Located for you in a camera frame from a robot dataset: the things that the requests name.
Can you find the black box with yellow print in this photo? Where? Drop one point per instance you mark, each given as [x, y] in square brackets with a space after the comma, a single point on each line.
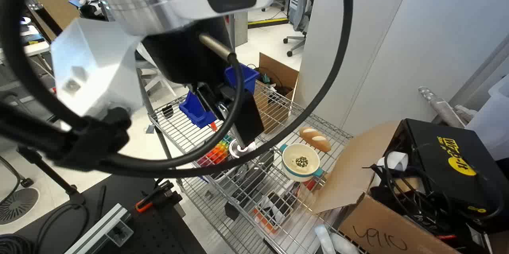
[445, 158]

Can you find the large cardboard box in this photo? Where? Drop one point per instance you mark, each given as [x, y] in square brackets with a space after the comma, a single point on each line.
[377, 226]

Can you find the round silver metal piece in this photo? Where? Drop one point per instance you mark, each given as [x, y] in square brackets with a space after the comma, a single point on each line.
[240, 149]

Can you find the orange and black tool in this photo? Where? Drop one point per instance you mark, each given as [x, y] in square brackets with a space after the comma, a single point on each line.
[157, 198]

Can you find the small black object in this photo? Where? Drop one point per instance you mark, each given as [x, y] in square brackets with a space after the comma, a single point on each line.
[168, 111]

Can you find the white bottles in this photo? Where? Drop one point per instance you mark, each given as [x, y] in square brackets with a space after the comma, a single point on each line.
[334, 242]

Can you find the black pen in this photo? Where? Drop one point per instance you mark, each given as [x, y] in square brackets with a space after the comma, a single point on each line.
[101, 202]

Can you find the brown board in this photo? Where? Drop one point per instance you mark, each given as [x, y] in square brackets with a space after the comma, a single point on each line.
[55, 9]

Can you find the open cardboard box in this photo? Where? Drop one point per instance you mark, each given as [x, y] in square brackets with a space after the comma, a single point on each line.
[278, 87]

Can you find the dark speckled toy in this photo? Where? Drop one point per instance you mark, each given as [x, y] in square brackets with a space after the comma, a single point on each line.
[302, 161]

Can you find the rainbow coloured toy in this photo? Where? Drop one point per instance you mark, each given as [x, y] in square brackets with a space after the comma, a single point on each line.
[216, 152]

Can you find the blue plastic bin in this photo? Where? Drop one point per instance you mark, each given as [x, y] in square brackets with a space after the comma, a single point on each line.
[248, 79]
[195, 111]

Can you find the white bowl with teal rim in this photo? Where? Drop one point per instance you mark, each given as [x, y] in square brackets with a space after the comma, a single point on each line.
[302, 166]

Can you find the white plastic container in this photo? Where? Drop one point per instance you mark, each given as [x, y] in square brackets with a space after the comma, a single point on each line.
[491, 123]

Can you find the grey cabinet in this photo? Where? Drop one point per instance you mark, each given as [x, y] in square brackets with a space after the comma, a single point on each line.
[241, 29]

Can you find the aluminium profile rail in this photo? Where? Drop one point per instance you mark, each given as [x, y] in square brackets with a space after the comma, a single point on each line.
[99, 226]

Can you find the white and orange packets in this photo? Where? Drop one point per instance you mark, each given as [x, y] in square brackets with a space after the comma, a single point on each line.
[274, 214]

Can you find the grey office chair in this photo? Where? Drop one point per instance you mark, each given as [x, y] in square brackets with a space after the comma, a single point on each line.
[300, 3]

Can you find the silver foil tube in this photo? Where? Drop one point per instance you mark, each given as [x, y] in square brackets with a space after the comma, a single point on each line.
[441, 107]

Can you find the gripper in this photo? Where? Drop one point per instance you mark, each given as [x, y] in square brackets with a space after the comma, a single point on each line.
[179, 55]

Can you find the white paper roll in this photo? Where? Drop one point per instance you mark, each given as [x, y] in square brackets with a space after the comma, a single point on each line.
[395, 160]

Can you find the orange marker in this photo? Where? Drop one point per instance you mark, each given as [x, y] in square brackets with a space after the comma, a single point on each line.
[213, 126]

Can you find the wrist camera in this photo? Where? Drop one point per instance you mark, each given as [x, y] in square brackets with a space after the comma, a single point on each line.
[95, 71]

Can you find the round floor grille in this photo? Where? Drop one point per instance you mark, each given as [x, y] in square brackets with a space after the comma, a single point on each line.
[18, 205]

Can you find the toy bread loaf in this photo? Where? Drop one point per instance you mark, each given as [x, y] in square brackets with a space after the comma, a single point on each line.
[316, 138]

